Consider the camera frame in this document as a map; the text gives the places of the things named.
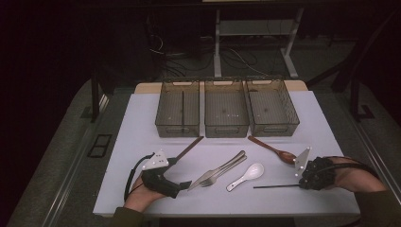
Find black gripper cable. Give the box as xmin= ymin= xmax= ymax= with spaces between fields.
xmin=320 ymin=155 xmax=381 ymax=180
xmin=123 ymin=152 xmax=156 ymax=201

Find person's left hand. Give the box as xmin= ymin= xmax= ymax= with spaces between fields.
xmin=123 ymin=174 xmax=166 ymax=213

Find white table sheet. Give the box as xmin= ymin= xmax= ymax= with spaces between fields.
xmin=93 ymin=90 xmax=362 ymax=218

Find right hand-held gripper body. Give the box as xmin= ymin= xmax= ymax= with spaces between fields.
xmin=293 ymin=146 xmax=338 ymax=192

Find white ceramic spoon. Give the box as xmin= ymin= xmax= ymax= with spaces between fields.
xmin=225 ymin=163 xmax=265 ymax=193

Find brown translucent plastic bin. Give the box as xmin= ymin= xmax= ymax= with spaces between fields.
xmin=245 ymin=77 xmax=301 ymax=138
xmin=154 ymin=79 xmax=201 ymax=139
xmin=203 ymin=79 xmax=251 ymax=139

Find white metal desk frame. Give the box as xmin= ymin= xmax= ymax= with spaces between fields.
xmin=213 ymin=8 xmax=305 ymax=79

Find brown wooden spoon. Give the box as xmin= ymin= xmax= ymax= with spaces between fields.
xmin=247 ymin=135 xmax=298 ymax=166

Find tangle of floor cables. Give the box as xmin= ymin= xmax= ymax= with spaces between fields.
xmin=146 ymin=32 xmax=273 ymax=79

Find brown wooden chopstick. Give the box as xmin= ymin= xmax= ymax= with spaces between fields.
xmin=174 ymin=135 xmax=205 ymax=161

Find metal fork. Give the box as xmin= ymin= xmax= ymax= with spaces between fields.
xmin=200 ymin=154 xmax=249 ymax=188

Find black metal stand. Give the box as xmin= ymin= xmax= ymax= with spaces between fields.
xmin=90 ymin=67 xmax=111 ymax=124
xmin=306 ymin=12 xmax=401 ymax=123

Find silver forks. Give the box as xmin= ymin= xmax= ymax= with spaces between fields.
xmin=186 ymin=149 xmax=247 ymax=192

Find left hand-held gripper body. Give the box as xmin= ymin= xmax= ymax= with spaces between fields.
xmin=140 ymin=149 xmax=183 ymax=200

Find person's right hand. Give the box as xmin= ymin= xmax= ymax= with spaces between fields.
xmin=324 ymin=155 xmax=388 ymax=194

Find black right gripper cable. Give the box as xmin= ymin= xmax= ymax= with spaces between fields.
xmin=320 ymin=155 xmax=381 ymax=180

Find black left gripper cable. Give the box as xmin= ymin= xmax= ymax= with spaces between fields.
xmin=123 ymin=152 xmax=156 ymax=201

